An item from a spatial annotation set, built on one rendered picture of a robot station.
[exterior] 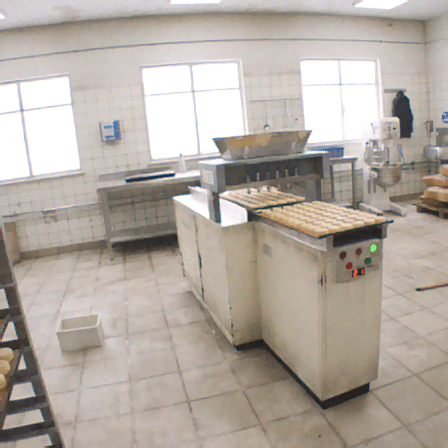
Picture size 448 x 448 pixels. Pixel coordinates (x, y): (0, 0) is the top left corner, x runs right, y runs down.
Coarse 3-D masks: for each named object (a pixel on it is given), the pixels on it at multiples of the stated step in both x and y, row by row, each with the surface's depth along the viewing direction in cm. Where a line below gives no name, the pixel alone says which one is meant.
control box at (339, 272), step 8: (368, 240) 164; (376, 240) 163; (336, 248) 158; (344, 248) 157; (352, 248) 158; (368, 248) 161; (376, 248) 163; (336, 256) 156; (352, 256) 159; (360, 256) 161; (368, 256) 162; (376, 256) 164; (336, 264) 157; (344, 264) 158; (360, 264) 161; (368, 264) 163; (376, 264) 165; (336, 272) 158; (344, 272) 159; (352, 272) 161; (368, 272) 164; (336, 280) 159
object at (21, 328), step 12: (0, 216) 89; (0, 228) 88; (0, 264) 90; (12, 288) 92; (12, 300) 92; (24, 324) 94; (24, 336) 95; (24, 360) 96; (36, 360) 98; (36, 384) 98; (48, 396) 102; (48, 408) 100; (60, 432) 105
